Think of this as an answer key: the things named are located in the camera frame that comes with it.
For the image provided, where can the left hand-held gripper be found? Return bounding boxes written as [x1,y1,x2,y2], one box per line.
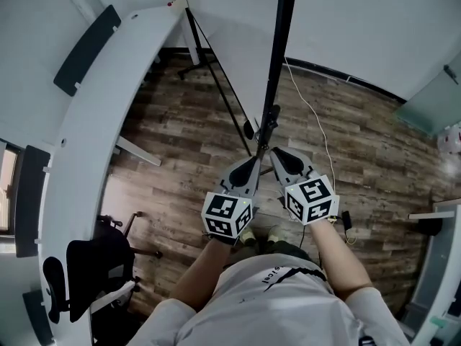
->
[200,141,269,247]

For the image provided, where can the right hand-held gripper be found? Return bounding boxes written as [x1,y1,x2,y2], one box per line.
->
[269,146,341,226]

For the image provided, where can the white whiteboard with black frame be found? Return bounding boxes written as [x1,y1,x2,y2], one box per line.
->
[187,0,300,158]

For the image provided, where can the person's right forearm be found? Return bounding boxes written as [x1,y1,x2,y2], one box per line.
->
[308,217,374,301]

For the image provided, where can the person's left forearm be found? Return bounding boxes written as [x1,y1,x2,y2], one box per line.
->
[169,238,233,311]

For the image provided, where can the person's right shoe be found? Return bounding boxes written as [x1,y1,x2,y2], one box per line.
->
[267,225,285,244]

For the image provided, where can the person's shoe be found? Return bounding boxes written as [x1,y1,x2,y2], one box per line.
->
[267,225,285,244]
[239,227,257,247]

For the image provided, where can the person's left shoe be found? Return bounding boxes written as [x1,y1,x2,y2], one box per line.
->
[239,227,257,247]

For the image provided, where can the person's dark trousers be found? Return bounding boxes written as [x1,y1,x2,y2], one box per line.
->
[223,241,313,270]

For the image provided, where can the white desk foot bar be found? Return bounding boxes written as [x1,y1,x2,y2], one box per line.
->
[114,135,162,167]

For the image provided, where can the white desk leg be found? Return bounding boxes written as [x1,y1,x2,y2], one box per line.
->
[179,7,201,66]

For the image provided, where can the person's white t-shirt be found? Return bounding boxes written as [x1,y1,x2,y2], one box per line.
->
[127,254,411,346]

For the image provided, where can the frosted glass door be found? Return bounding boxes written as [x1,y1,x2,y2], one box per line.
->
[394,54,461,138]

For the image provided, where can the white box with red button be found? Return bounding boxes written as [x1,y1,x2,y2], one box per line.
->
[167,0,194,12]

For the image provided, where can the curved white desk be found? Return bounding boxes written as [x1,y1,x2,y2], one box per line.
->
[37,5,188,346]

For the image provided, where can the black round desk foot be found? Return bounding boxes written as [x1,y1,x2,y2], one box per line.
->
[417,217,444,236]

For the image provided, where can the black office chair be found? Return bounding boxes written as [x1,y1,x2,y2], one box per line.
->
[42,211,163,326]

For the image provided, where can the black desk divider panel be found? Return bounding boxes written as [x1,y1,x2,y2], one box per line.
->
[22,289,55,346]
[53,4,122,97]
[14,144,51,259]

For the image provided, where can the white side desk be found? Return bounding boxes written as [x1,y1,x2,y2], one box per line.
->
[406,200,461,346]

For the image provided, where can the window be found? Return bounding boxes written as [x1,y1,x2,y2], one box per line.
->
[0,138,21,236]

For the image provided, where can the white floor cable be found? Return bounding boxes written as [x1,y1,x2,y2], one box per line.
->
[284,58,338,194]

